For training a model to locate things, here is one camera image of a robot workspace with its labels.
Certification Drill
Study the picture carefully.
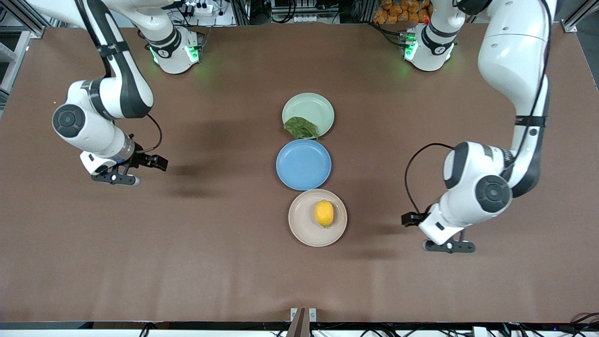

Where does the yellow lemon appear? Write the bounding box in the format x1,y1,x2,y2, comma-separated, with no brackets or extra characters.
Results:
314,200,335,229

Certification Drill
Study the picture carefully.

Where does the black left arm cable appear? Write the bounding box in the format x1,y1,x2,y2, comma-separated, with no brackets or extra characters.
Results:
404,142,455,216

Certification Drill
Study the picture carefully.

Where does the green lettuce leaf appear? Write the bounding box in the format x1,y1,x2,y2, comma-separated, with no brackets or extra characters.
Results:
284,116,321,140

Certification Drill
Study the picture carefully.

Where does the aluminium frame profile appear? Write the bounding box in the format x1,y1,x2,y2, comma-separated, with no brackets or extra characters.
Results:
0,0,52,110
561,0,592,33

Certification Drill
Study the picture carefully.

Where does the beige plate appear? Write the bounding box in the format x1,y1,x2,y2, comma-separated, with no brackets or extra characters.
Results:
288,189,348,247

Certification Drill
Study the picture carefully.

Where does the blue plate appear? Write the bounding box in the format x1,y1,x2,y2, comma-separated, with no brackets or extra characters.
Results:
276,139,332,191

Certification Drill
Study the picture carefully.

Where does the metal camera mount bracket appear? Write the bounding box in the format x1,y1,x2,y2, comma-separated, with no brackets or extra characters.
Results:
290,308,317,337

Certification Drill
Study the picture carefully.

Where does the white power strip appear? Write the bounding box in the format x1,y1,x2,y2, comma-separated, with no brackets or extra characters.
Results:
184,1,220,15

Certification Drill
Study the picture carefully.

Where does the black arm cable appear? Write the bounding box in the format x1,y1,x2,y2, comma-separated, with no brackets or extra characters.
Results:
140,113,163,154
404,142,455,216

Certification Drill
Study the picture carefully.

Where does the pale green plate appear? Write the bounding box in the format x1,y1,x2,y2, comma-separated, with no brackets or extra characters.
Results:
282,93,335,139

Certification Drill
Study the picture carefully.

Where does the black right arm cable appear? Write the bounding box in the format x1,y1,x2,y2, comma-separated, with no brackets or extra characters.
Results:
140,113,163,154

